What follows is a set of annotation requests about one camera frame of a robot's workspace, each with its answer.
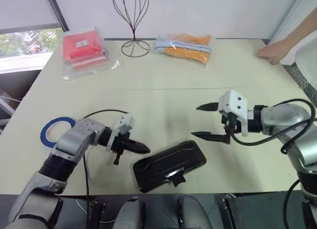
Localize orange and blue bagged cloth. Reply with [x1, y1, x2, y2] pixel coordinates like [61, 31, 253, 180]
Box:
[154, 33, 215, 69]

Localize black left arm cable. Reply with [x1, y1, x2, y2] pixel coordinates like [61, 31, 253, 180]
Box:
[81, 110, 131, 197]

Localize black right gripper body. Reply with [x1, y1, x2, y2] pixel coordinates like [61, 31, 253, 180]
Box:
[221, 111, 243, 143]

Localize dark rounded grey shape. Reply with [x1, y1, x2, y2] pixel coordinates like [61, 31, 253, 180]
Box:
[114, 196, 147, 229]
[176, 195, 213, 229]

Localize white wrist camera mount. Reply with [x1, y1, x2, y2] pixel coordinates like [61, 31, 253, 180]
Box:
[108, 112, 136, 151]
[217, 90, 249, 137]

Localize red packets in clear bag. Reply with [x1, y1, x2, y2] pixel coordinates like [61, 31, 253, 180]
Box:
[60, 26, 120, 81]

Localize black cable at robot torso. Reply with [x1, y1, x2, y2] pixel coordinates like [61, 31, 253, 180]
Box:
[283, 178, 302, 229]

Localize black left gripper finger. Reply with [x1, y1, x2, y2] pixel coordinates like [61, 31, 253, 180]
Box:
[128, 139, 151, 151]
[126, 146, 149, 155]

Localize white roller window blind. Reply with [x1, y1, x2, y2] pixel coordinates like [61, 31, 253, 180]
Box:
[0, 0, 62, 34]

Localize black box with silver edge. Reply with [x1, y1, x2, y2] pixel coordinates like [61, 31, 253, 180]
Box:
[221, 193, 247, 229]

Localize blue tape roll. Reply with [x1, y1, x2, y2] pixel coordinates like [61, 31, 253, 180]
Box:
[40, 116, 77, 149]

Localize black screwdriver bit case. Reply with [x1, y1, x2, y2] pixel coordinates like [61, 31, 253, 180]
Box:
[132, 140, 207, 194]

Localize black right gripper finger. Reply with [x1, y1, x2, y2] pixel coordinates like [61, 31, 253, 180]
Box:
[191, 131, 230, 145]
[196, 103, 219, 113]

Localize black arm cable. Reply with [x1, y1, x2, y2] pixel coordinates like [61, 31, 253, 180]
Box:
[229, 98, 317, 155]
[81, 110, 131, 197]

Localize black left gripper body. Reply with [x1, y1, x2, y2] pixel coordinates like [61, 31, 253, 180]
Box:
[112, 131, 132, 166]

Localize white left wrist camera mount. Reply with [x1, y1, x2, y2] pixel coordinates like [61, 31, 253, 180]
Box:
[108, 112, 136, 151]

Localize black wire hat stand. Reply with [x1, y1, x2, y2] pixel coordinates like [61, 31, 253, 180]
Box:
[111, 0, 151, 57]

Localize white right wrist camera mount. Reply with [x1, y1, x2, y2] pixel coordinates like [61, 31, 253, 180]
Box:
[217, 90, 249, 137]

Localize thin white wire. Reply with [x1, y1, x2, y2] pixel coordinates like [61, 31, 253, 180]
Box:
[75, 198, 90, 215]

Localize person's bare hand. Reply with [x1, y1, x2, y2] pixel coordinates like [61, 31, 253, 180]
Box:
[256, 39, 289, 65]

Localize black box under table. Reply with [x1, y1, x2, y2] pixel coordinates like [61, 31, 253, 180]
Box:
[88, 200, 106, 229]

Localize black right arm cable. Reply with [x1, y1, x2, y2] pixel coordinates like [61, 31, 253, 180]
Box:
[229, 98, 317, 155]

